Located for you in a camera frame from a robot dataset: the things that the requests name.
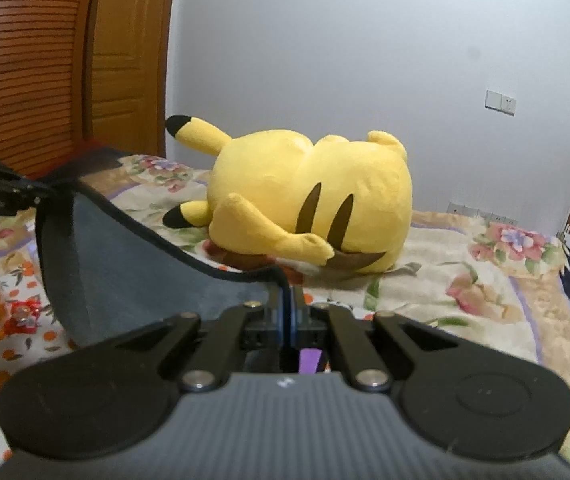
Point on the white wall switch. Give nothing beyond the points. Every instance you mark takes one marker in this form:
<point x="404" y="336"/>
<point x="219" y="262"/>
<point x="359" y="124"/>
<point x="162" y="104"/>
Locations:
<point x="500" y="102"/>

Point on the yellow plush toy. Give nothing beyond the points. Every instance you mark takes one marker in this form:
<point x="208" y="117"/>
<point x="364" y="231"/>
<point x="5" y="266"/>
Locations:
<point x="310" y="195"/>

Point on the floral blanket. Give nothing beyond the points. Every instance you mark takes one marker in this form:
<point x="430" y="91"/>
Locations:
<point x="465" y="285"/>

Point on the small red trinket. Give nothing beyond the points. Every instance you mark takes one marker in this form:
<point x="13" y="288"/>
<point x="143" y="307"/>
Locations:
<point x="24" y="316"/>

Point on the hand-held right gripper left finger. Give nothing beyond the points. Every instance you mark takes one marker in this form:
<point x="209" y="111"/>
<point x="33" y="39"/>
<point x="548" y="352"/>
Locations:
<point x="264" y="331"/>

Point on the louvered wooden wardrobe door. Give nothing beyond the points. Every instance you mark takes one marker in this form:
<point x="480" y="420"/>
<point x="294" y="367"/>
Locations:
<point x="20" y="60"/>

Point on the grey-blue towel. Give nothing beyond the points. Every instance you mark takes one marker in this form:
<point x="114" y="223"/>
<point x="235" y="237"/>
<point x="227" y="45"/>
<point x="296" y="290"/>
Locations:
<point x="130" y="270"/>

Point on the white wall socket row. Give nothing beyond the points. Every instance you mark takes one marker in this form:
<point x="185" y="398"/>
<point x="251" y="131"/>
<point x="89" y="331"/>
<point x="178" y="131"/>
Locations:
<point x="482" y="214"/>

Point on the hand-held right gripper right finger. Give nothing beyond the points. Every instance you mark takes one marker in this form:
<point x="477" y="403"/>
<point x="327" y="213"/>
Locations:
<point x="311" y="332"/>

